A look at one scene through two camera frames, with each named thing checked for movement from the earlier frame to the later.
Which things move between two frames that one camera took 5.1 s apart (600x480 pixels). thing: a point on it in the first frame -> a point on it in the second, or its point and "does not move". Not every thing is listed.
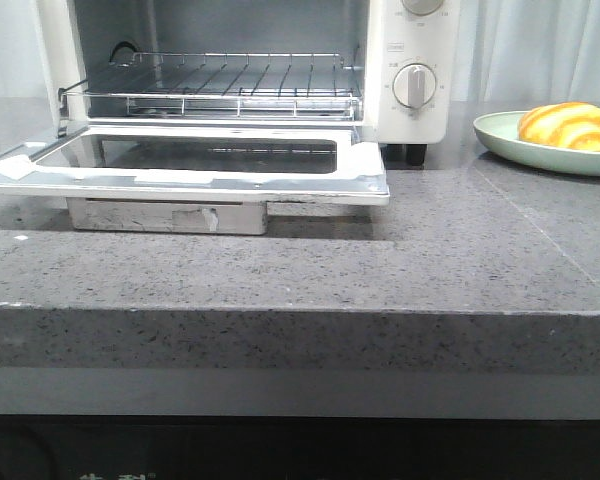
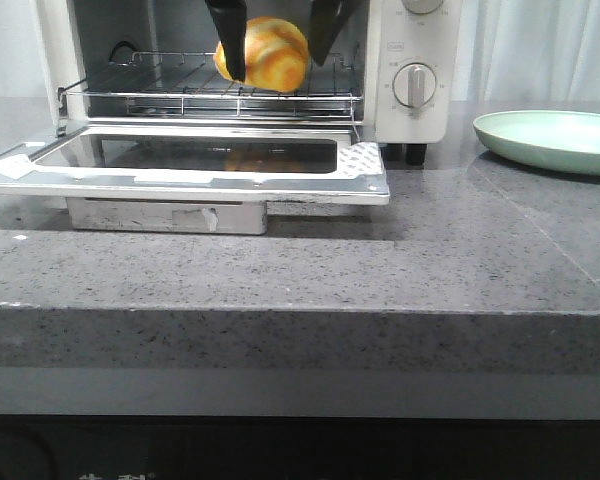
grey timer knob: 414,85 does not move
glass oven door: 281,165 does not move
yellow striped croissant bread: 568,124 -> 277,55
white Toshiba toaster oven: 389,66 does not move
